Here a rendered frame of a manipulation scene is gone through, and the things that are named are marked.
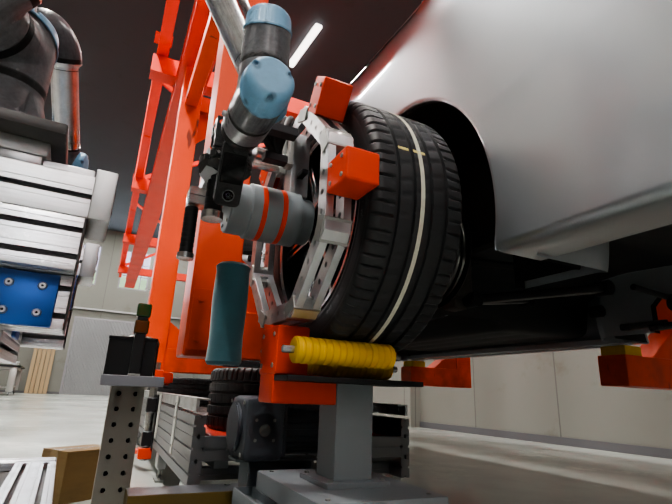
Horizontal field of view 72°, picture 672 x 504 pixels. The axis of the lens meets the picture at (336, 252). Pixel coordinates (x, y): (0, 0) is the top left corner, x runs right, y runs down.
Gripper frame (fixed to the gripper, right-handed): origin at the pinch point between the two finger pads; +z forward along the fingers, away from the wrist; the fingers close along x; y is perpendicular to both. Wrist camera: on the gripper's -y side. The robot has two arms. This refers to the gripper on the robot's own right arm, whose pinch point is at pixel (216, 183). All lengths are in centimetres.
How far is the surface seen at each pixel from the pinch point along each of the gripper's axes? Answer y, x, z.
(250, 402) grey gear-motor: -44, -25, 45
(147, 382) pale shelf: -40, 2, 59
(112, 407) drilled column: -48, 9, 79
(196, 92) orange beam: 178, -16, 238
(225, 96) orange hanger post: 65, -10, 66
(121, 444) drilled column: -59, 5, 79
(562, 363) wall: 1, -430, 262
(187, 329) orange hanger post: -23, -8, 66
